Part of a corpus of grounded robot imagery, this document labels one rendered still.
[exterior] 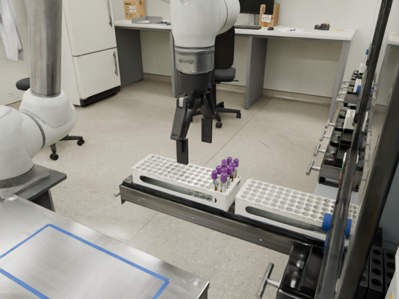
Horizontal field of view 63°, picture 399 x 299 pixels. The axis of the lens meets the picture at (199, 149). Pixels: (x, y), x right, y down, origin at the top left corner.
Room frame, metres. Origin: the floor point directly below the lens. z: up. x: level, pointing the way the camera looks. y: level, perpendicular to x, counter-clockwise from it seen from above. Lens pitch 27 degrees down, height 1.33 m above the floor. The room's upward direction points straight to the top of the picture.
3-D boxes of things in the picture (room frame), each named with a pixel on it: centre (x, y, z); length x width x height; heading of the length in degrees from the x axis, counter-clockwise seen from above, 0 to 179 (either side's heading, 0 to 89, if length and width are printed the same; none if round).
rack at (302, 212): (0.63, -0.24, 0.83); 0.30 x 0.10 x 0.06; 63
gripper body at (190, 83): (0.75, 0.01, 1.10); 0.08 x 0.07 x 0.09; 153
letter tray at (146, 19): (4.49, 0.68, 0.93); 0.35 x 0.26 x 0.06; 157
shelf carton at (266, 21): (4.09, -0.82, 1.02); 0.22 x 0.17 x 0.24; 153
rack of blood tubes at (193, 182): (0.77, 0.04, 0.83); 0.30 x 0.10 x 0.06; 63
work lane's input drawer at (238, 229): (0.71, -0.08, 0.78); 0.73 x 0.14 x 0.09; 63
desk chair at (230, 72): (3.41, -0.17, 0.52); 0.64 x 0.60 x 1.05; 173
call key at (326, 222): (0.42, -0.21, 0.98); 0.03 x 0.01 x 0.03; 153
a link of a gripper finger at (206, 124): (0.82, -0.02, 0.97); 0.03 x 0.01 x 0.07; 63
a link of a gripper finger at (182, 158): (0.69, 0.04, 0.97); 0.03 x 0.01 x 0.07; 63
